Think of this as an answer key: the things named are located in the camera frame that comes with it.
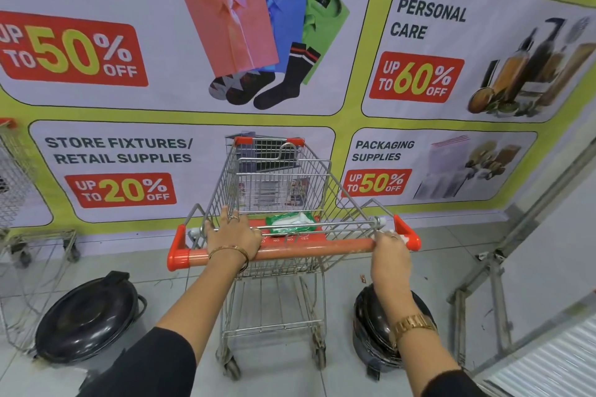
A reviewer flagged person's left hand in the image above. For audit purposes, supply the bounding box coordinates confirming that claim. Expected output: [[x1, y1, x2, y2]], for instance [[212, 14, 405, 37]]
[[204, 206, 263, 267]]

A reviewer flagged person's right hand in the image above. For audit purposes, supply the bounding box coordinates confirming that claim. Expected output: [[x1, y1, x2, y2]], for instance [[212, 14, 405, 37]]
[[370, 230, 413, 296]]

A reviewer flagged steel shopping cart orange handle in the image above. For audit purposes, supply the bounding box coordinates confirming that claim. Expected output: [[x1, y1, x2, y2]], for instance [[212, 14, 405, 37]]
[[168, 135, 421, 381]]

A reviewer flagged person's left forearm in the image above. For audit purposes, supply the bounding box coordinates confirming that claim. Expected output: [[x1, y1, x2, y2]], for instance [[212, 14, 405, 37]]
[[153, 250, 250, 341]]

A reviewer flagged person's right forearm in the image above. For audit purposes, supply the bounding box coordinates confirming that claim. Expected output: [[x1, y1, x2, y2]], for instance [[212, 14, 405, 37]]
[[376, 285, 468, 388]]

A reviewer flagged thin gold bangle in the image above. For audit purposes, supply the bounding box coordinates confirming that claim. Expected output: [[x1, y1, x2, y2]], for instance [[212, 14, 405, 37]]
[[208, 245, 250, 273]]

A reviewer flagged green and white packet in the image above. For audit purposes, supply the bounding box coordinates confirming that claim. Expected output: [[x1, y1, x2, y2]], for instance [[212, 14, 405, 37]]
[[265, 212, 320, 231]]

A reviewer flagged gold wristwatch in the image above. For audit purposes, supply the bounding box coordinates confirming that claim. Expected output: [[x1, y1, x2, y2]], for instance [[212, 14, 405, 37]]
[[389, 314, 439, 347]]

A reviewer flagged black helmet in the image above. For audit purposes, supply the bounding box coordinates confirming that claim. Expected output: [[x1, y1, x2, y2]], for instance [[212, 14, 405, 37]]
[[34, 270, 149, 364], [352, 283, 439, 381]]

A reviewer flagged black right sleeve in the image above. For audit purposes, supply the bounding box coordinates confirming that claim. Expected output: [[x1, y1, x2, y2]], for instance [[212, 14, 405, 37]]
[[418, 368, 490, 397]]

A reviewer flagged black sleeve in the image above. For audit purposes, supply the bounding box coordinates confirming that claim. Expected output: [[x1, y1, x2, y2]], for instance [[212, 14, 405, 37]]
[[77, 326, 197, 397], [418, 368, 490, 397]]

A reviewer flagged black left sleeve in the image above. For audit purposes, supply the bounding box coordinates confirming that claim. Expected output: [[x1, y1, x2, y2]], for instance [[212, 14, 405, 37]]
[[77, 326, 197, 397]]

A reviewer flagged white roller shutter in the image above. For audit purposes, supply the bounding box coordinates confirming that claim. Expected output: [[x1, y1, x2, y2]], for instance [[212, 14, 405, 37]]
[[482, 315, 596, 397]]

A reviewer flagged grey metal door frame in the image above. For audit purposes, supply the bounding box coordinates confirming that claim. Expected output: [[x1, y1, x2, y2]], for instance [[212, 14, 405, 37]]
[[446, 129, 596, 367]]

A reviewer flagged printed wall banner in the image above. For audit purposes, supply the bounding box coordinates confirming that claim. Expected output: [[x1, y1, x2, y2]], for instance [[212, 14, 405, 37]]
[[0, 0, 596, 231]]

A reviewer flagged steel wire shopping cart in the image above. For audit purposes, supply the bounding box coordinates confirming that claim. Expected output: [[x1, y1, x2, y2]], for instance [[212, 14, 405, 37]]
[[0, 118, 81, 356]]

